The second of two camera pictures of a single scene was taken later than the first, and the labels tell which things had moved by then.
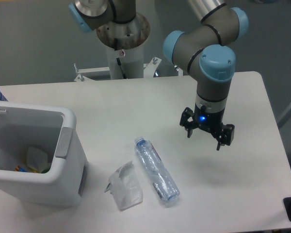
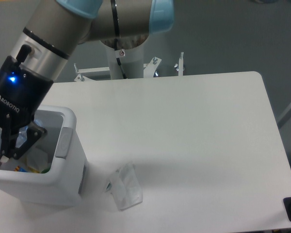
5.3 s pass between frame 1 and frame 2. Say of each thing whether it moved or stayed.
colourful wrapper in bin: stayed
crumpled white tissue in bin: stayed
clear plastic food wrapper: stayed
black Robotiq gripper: moved
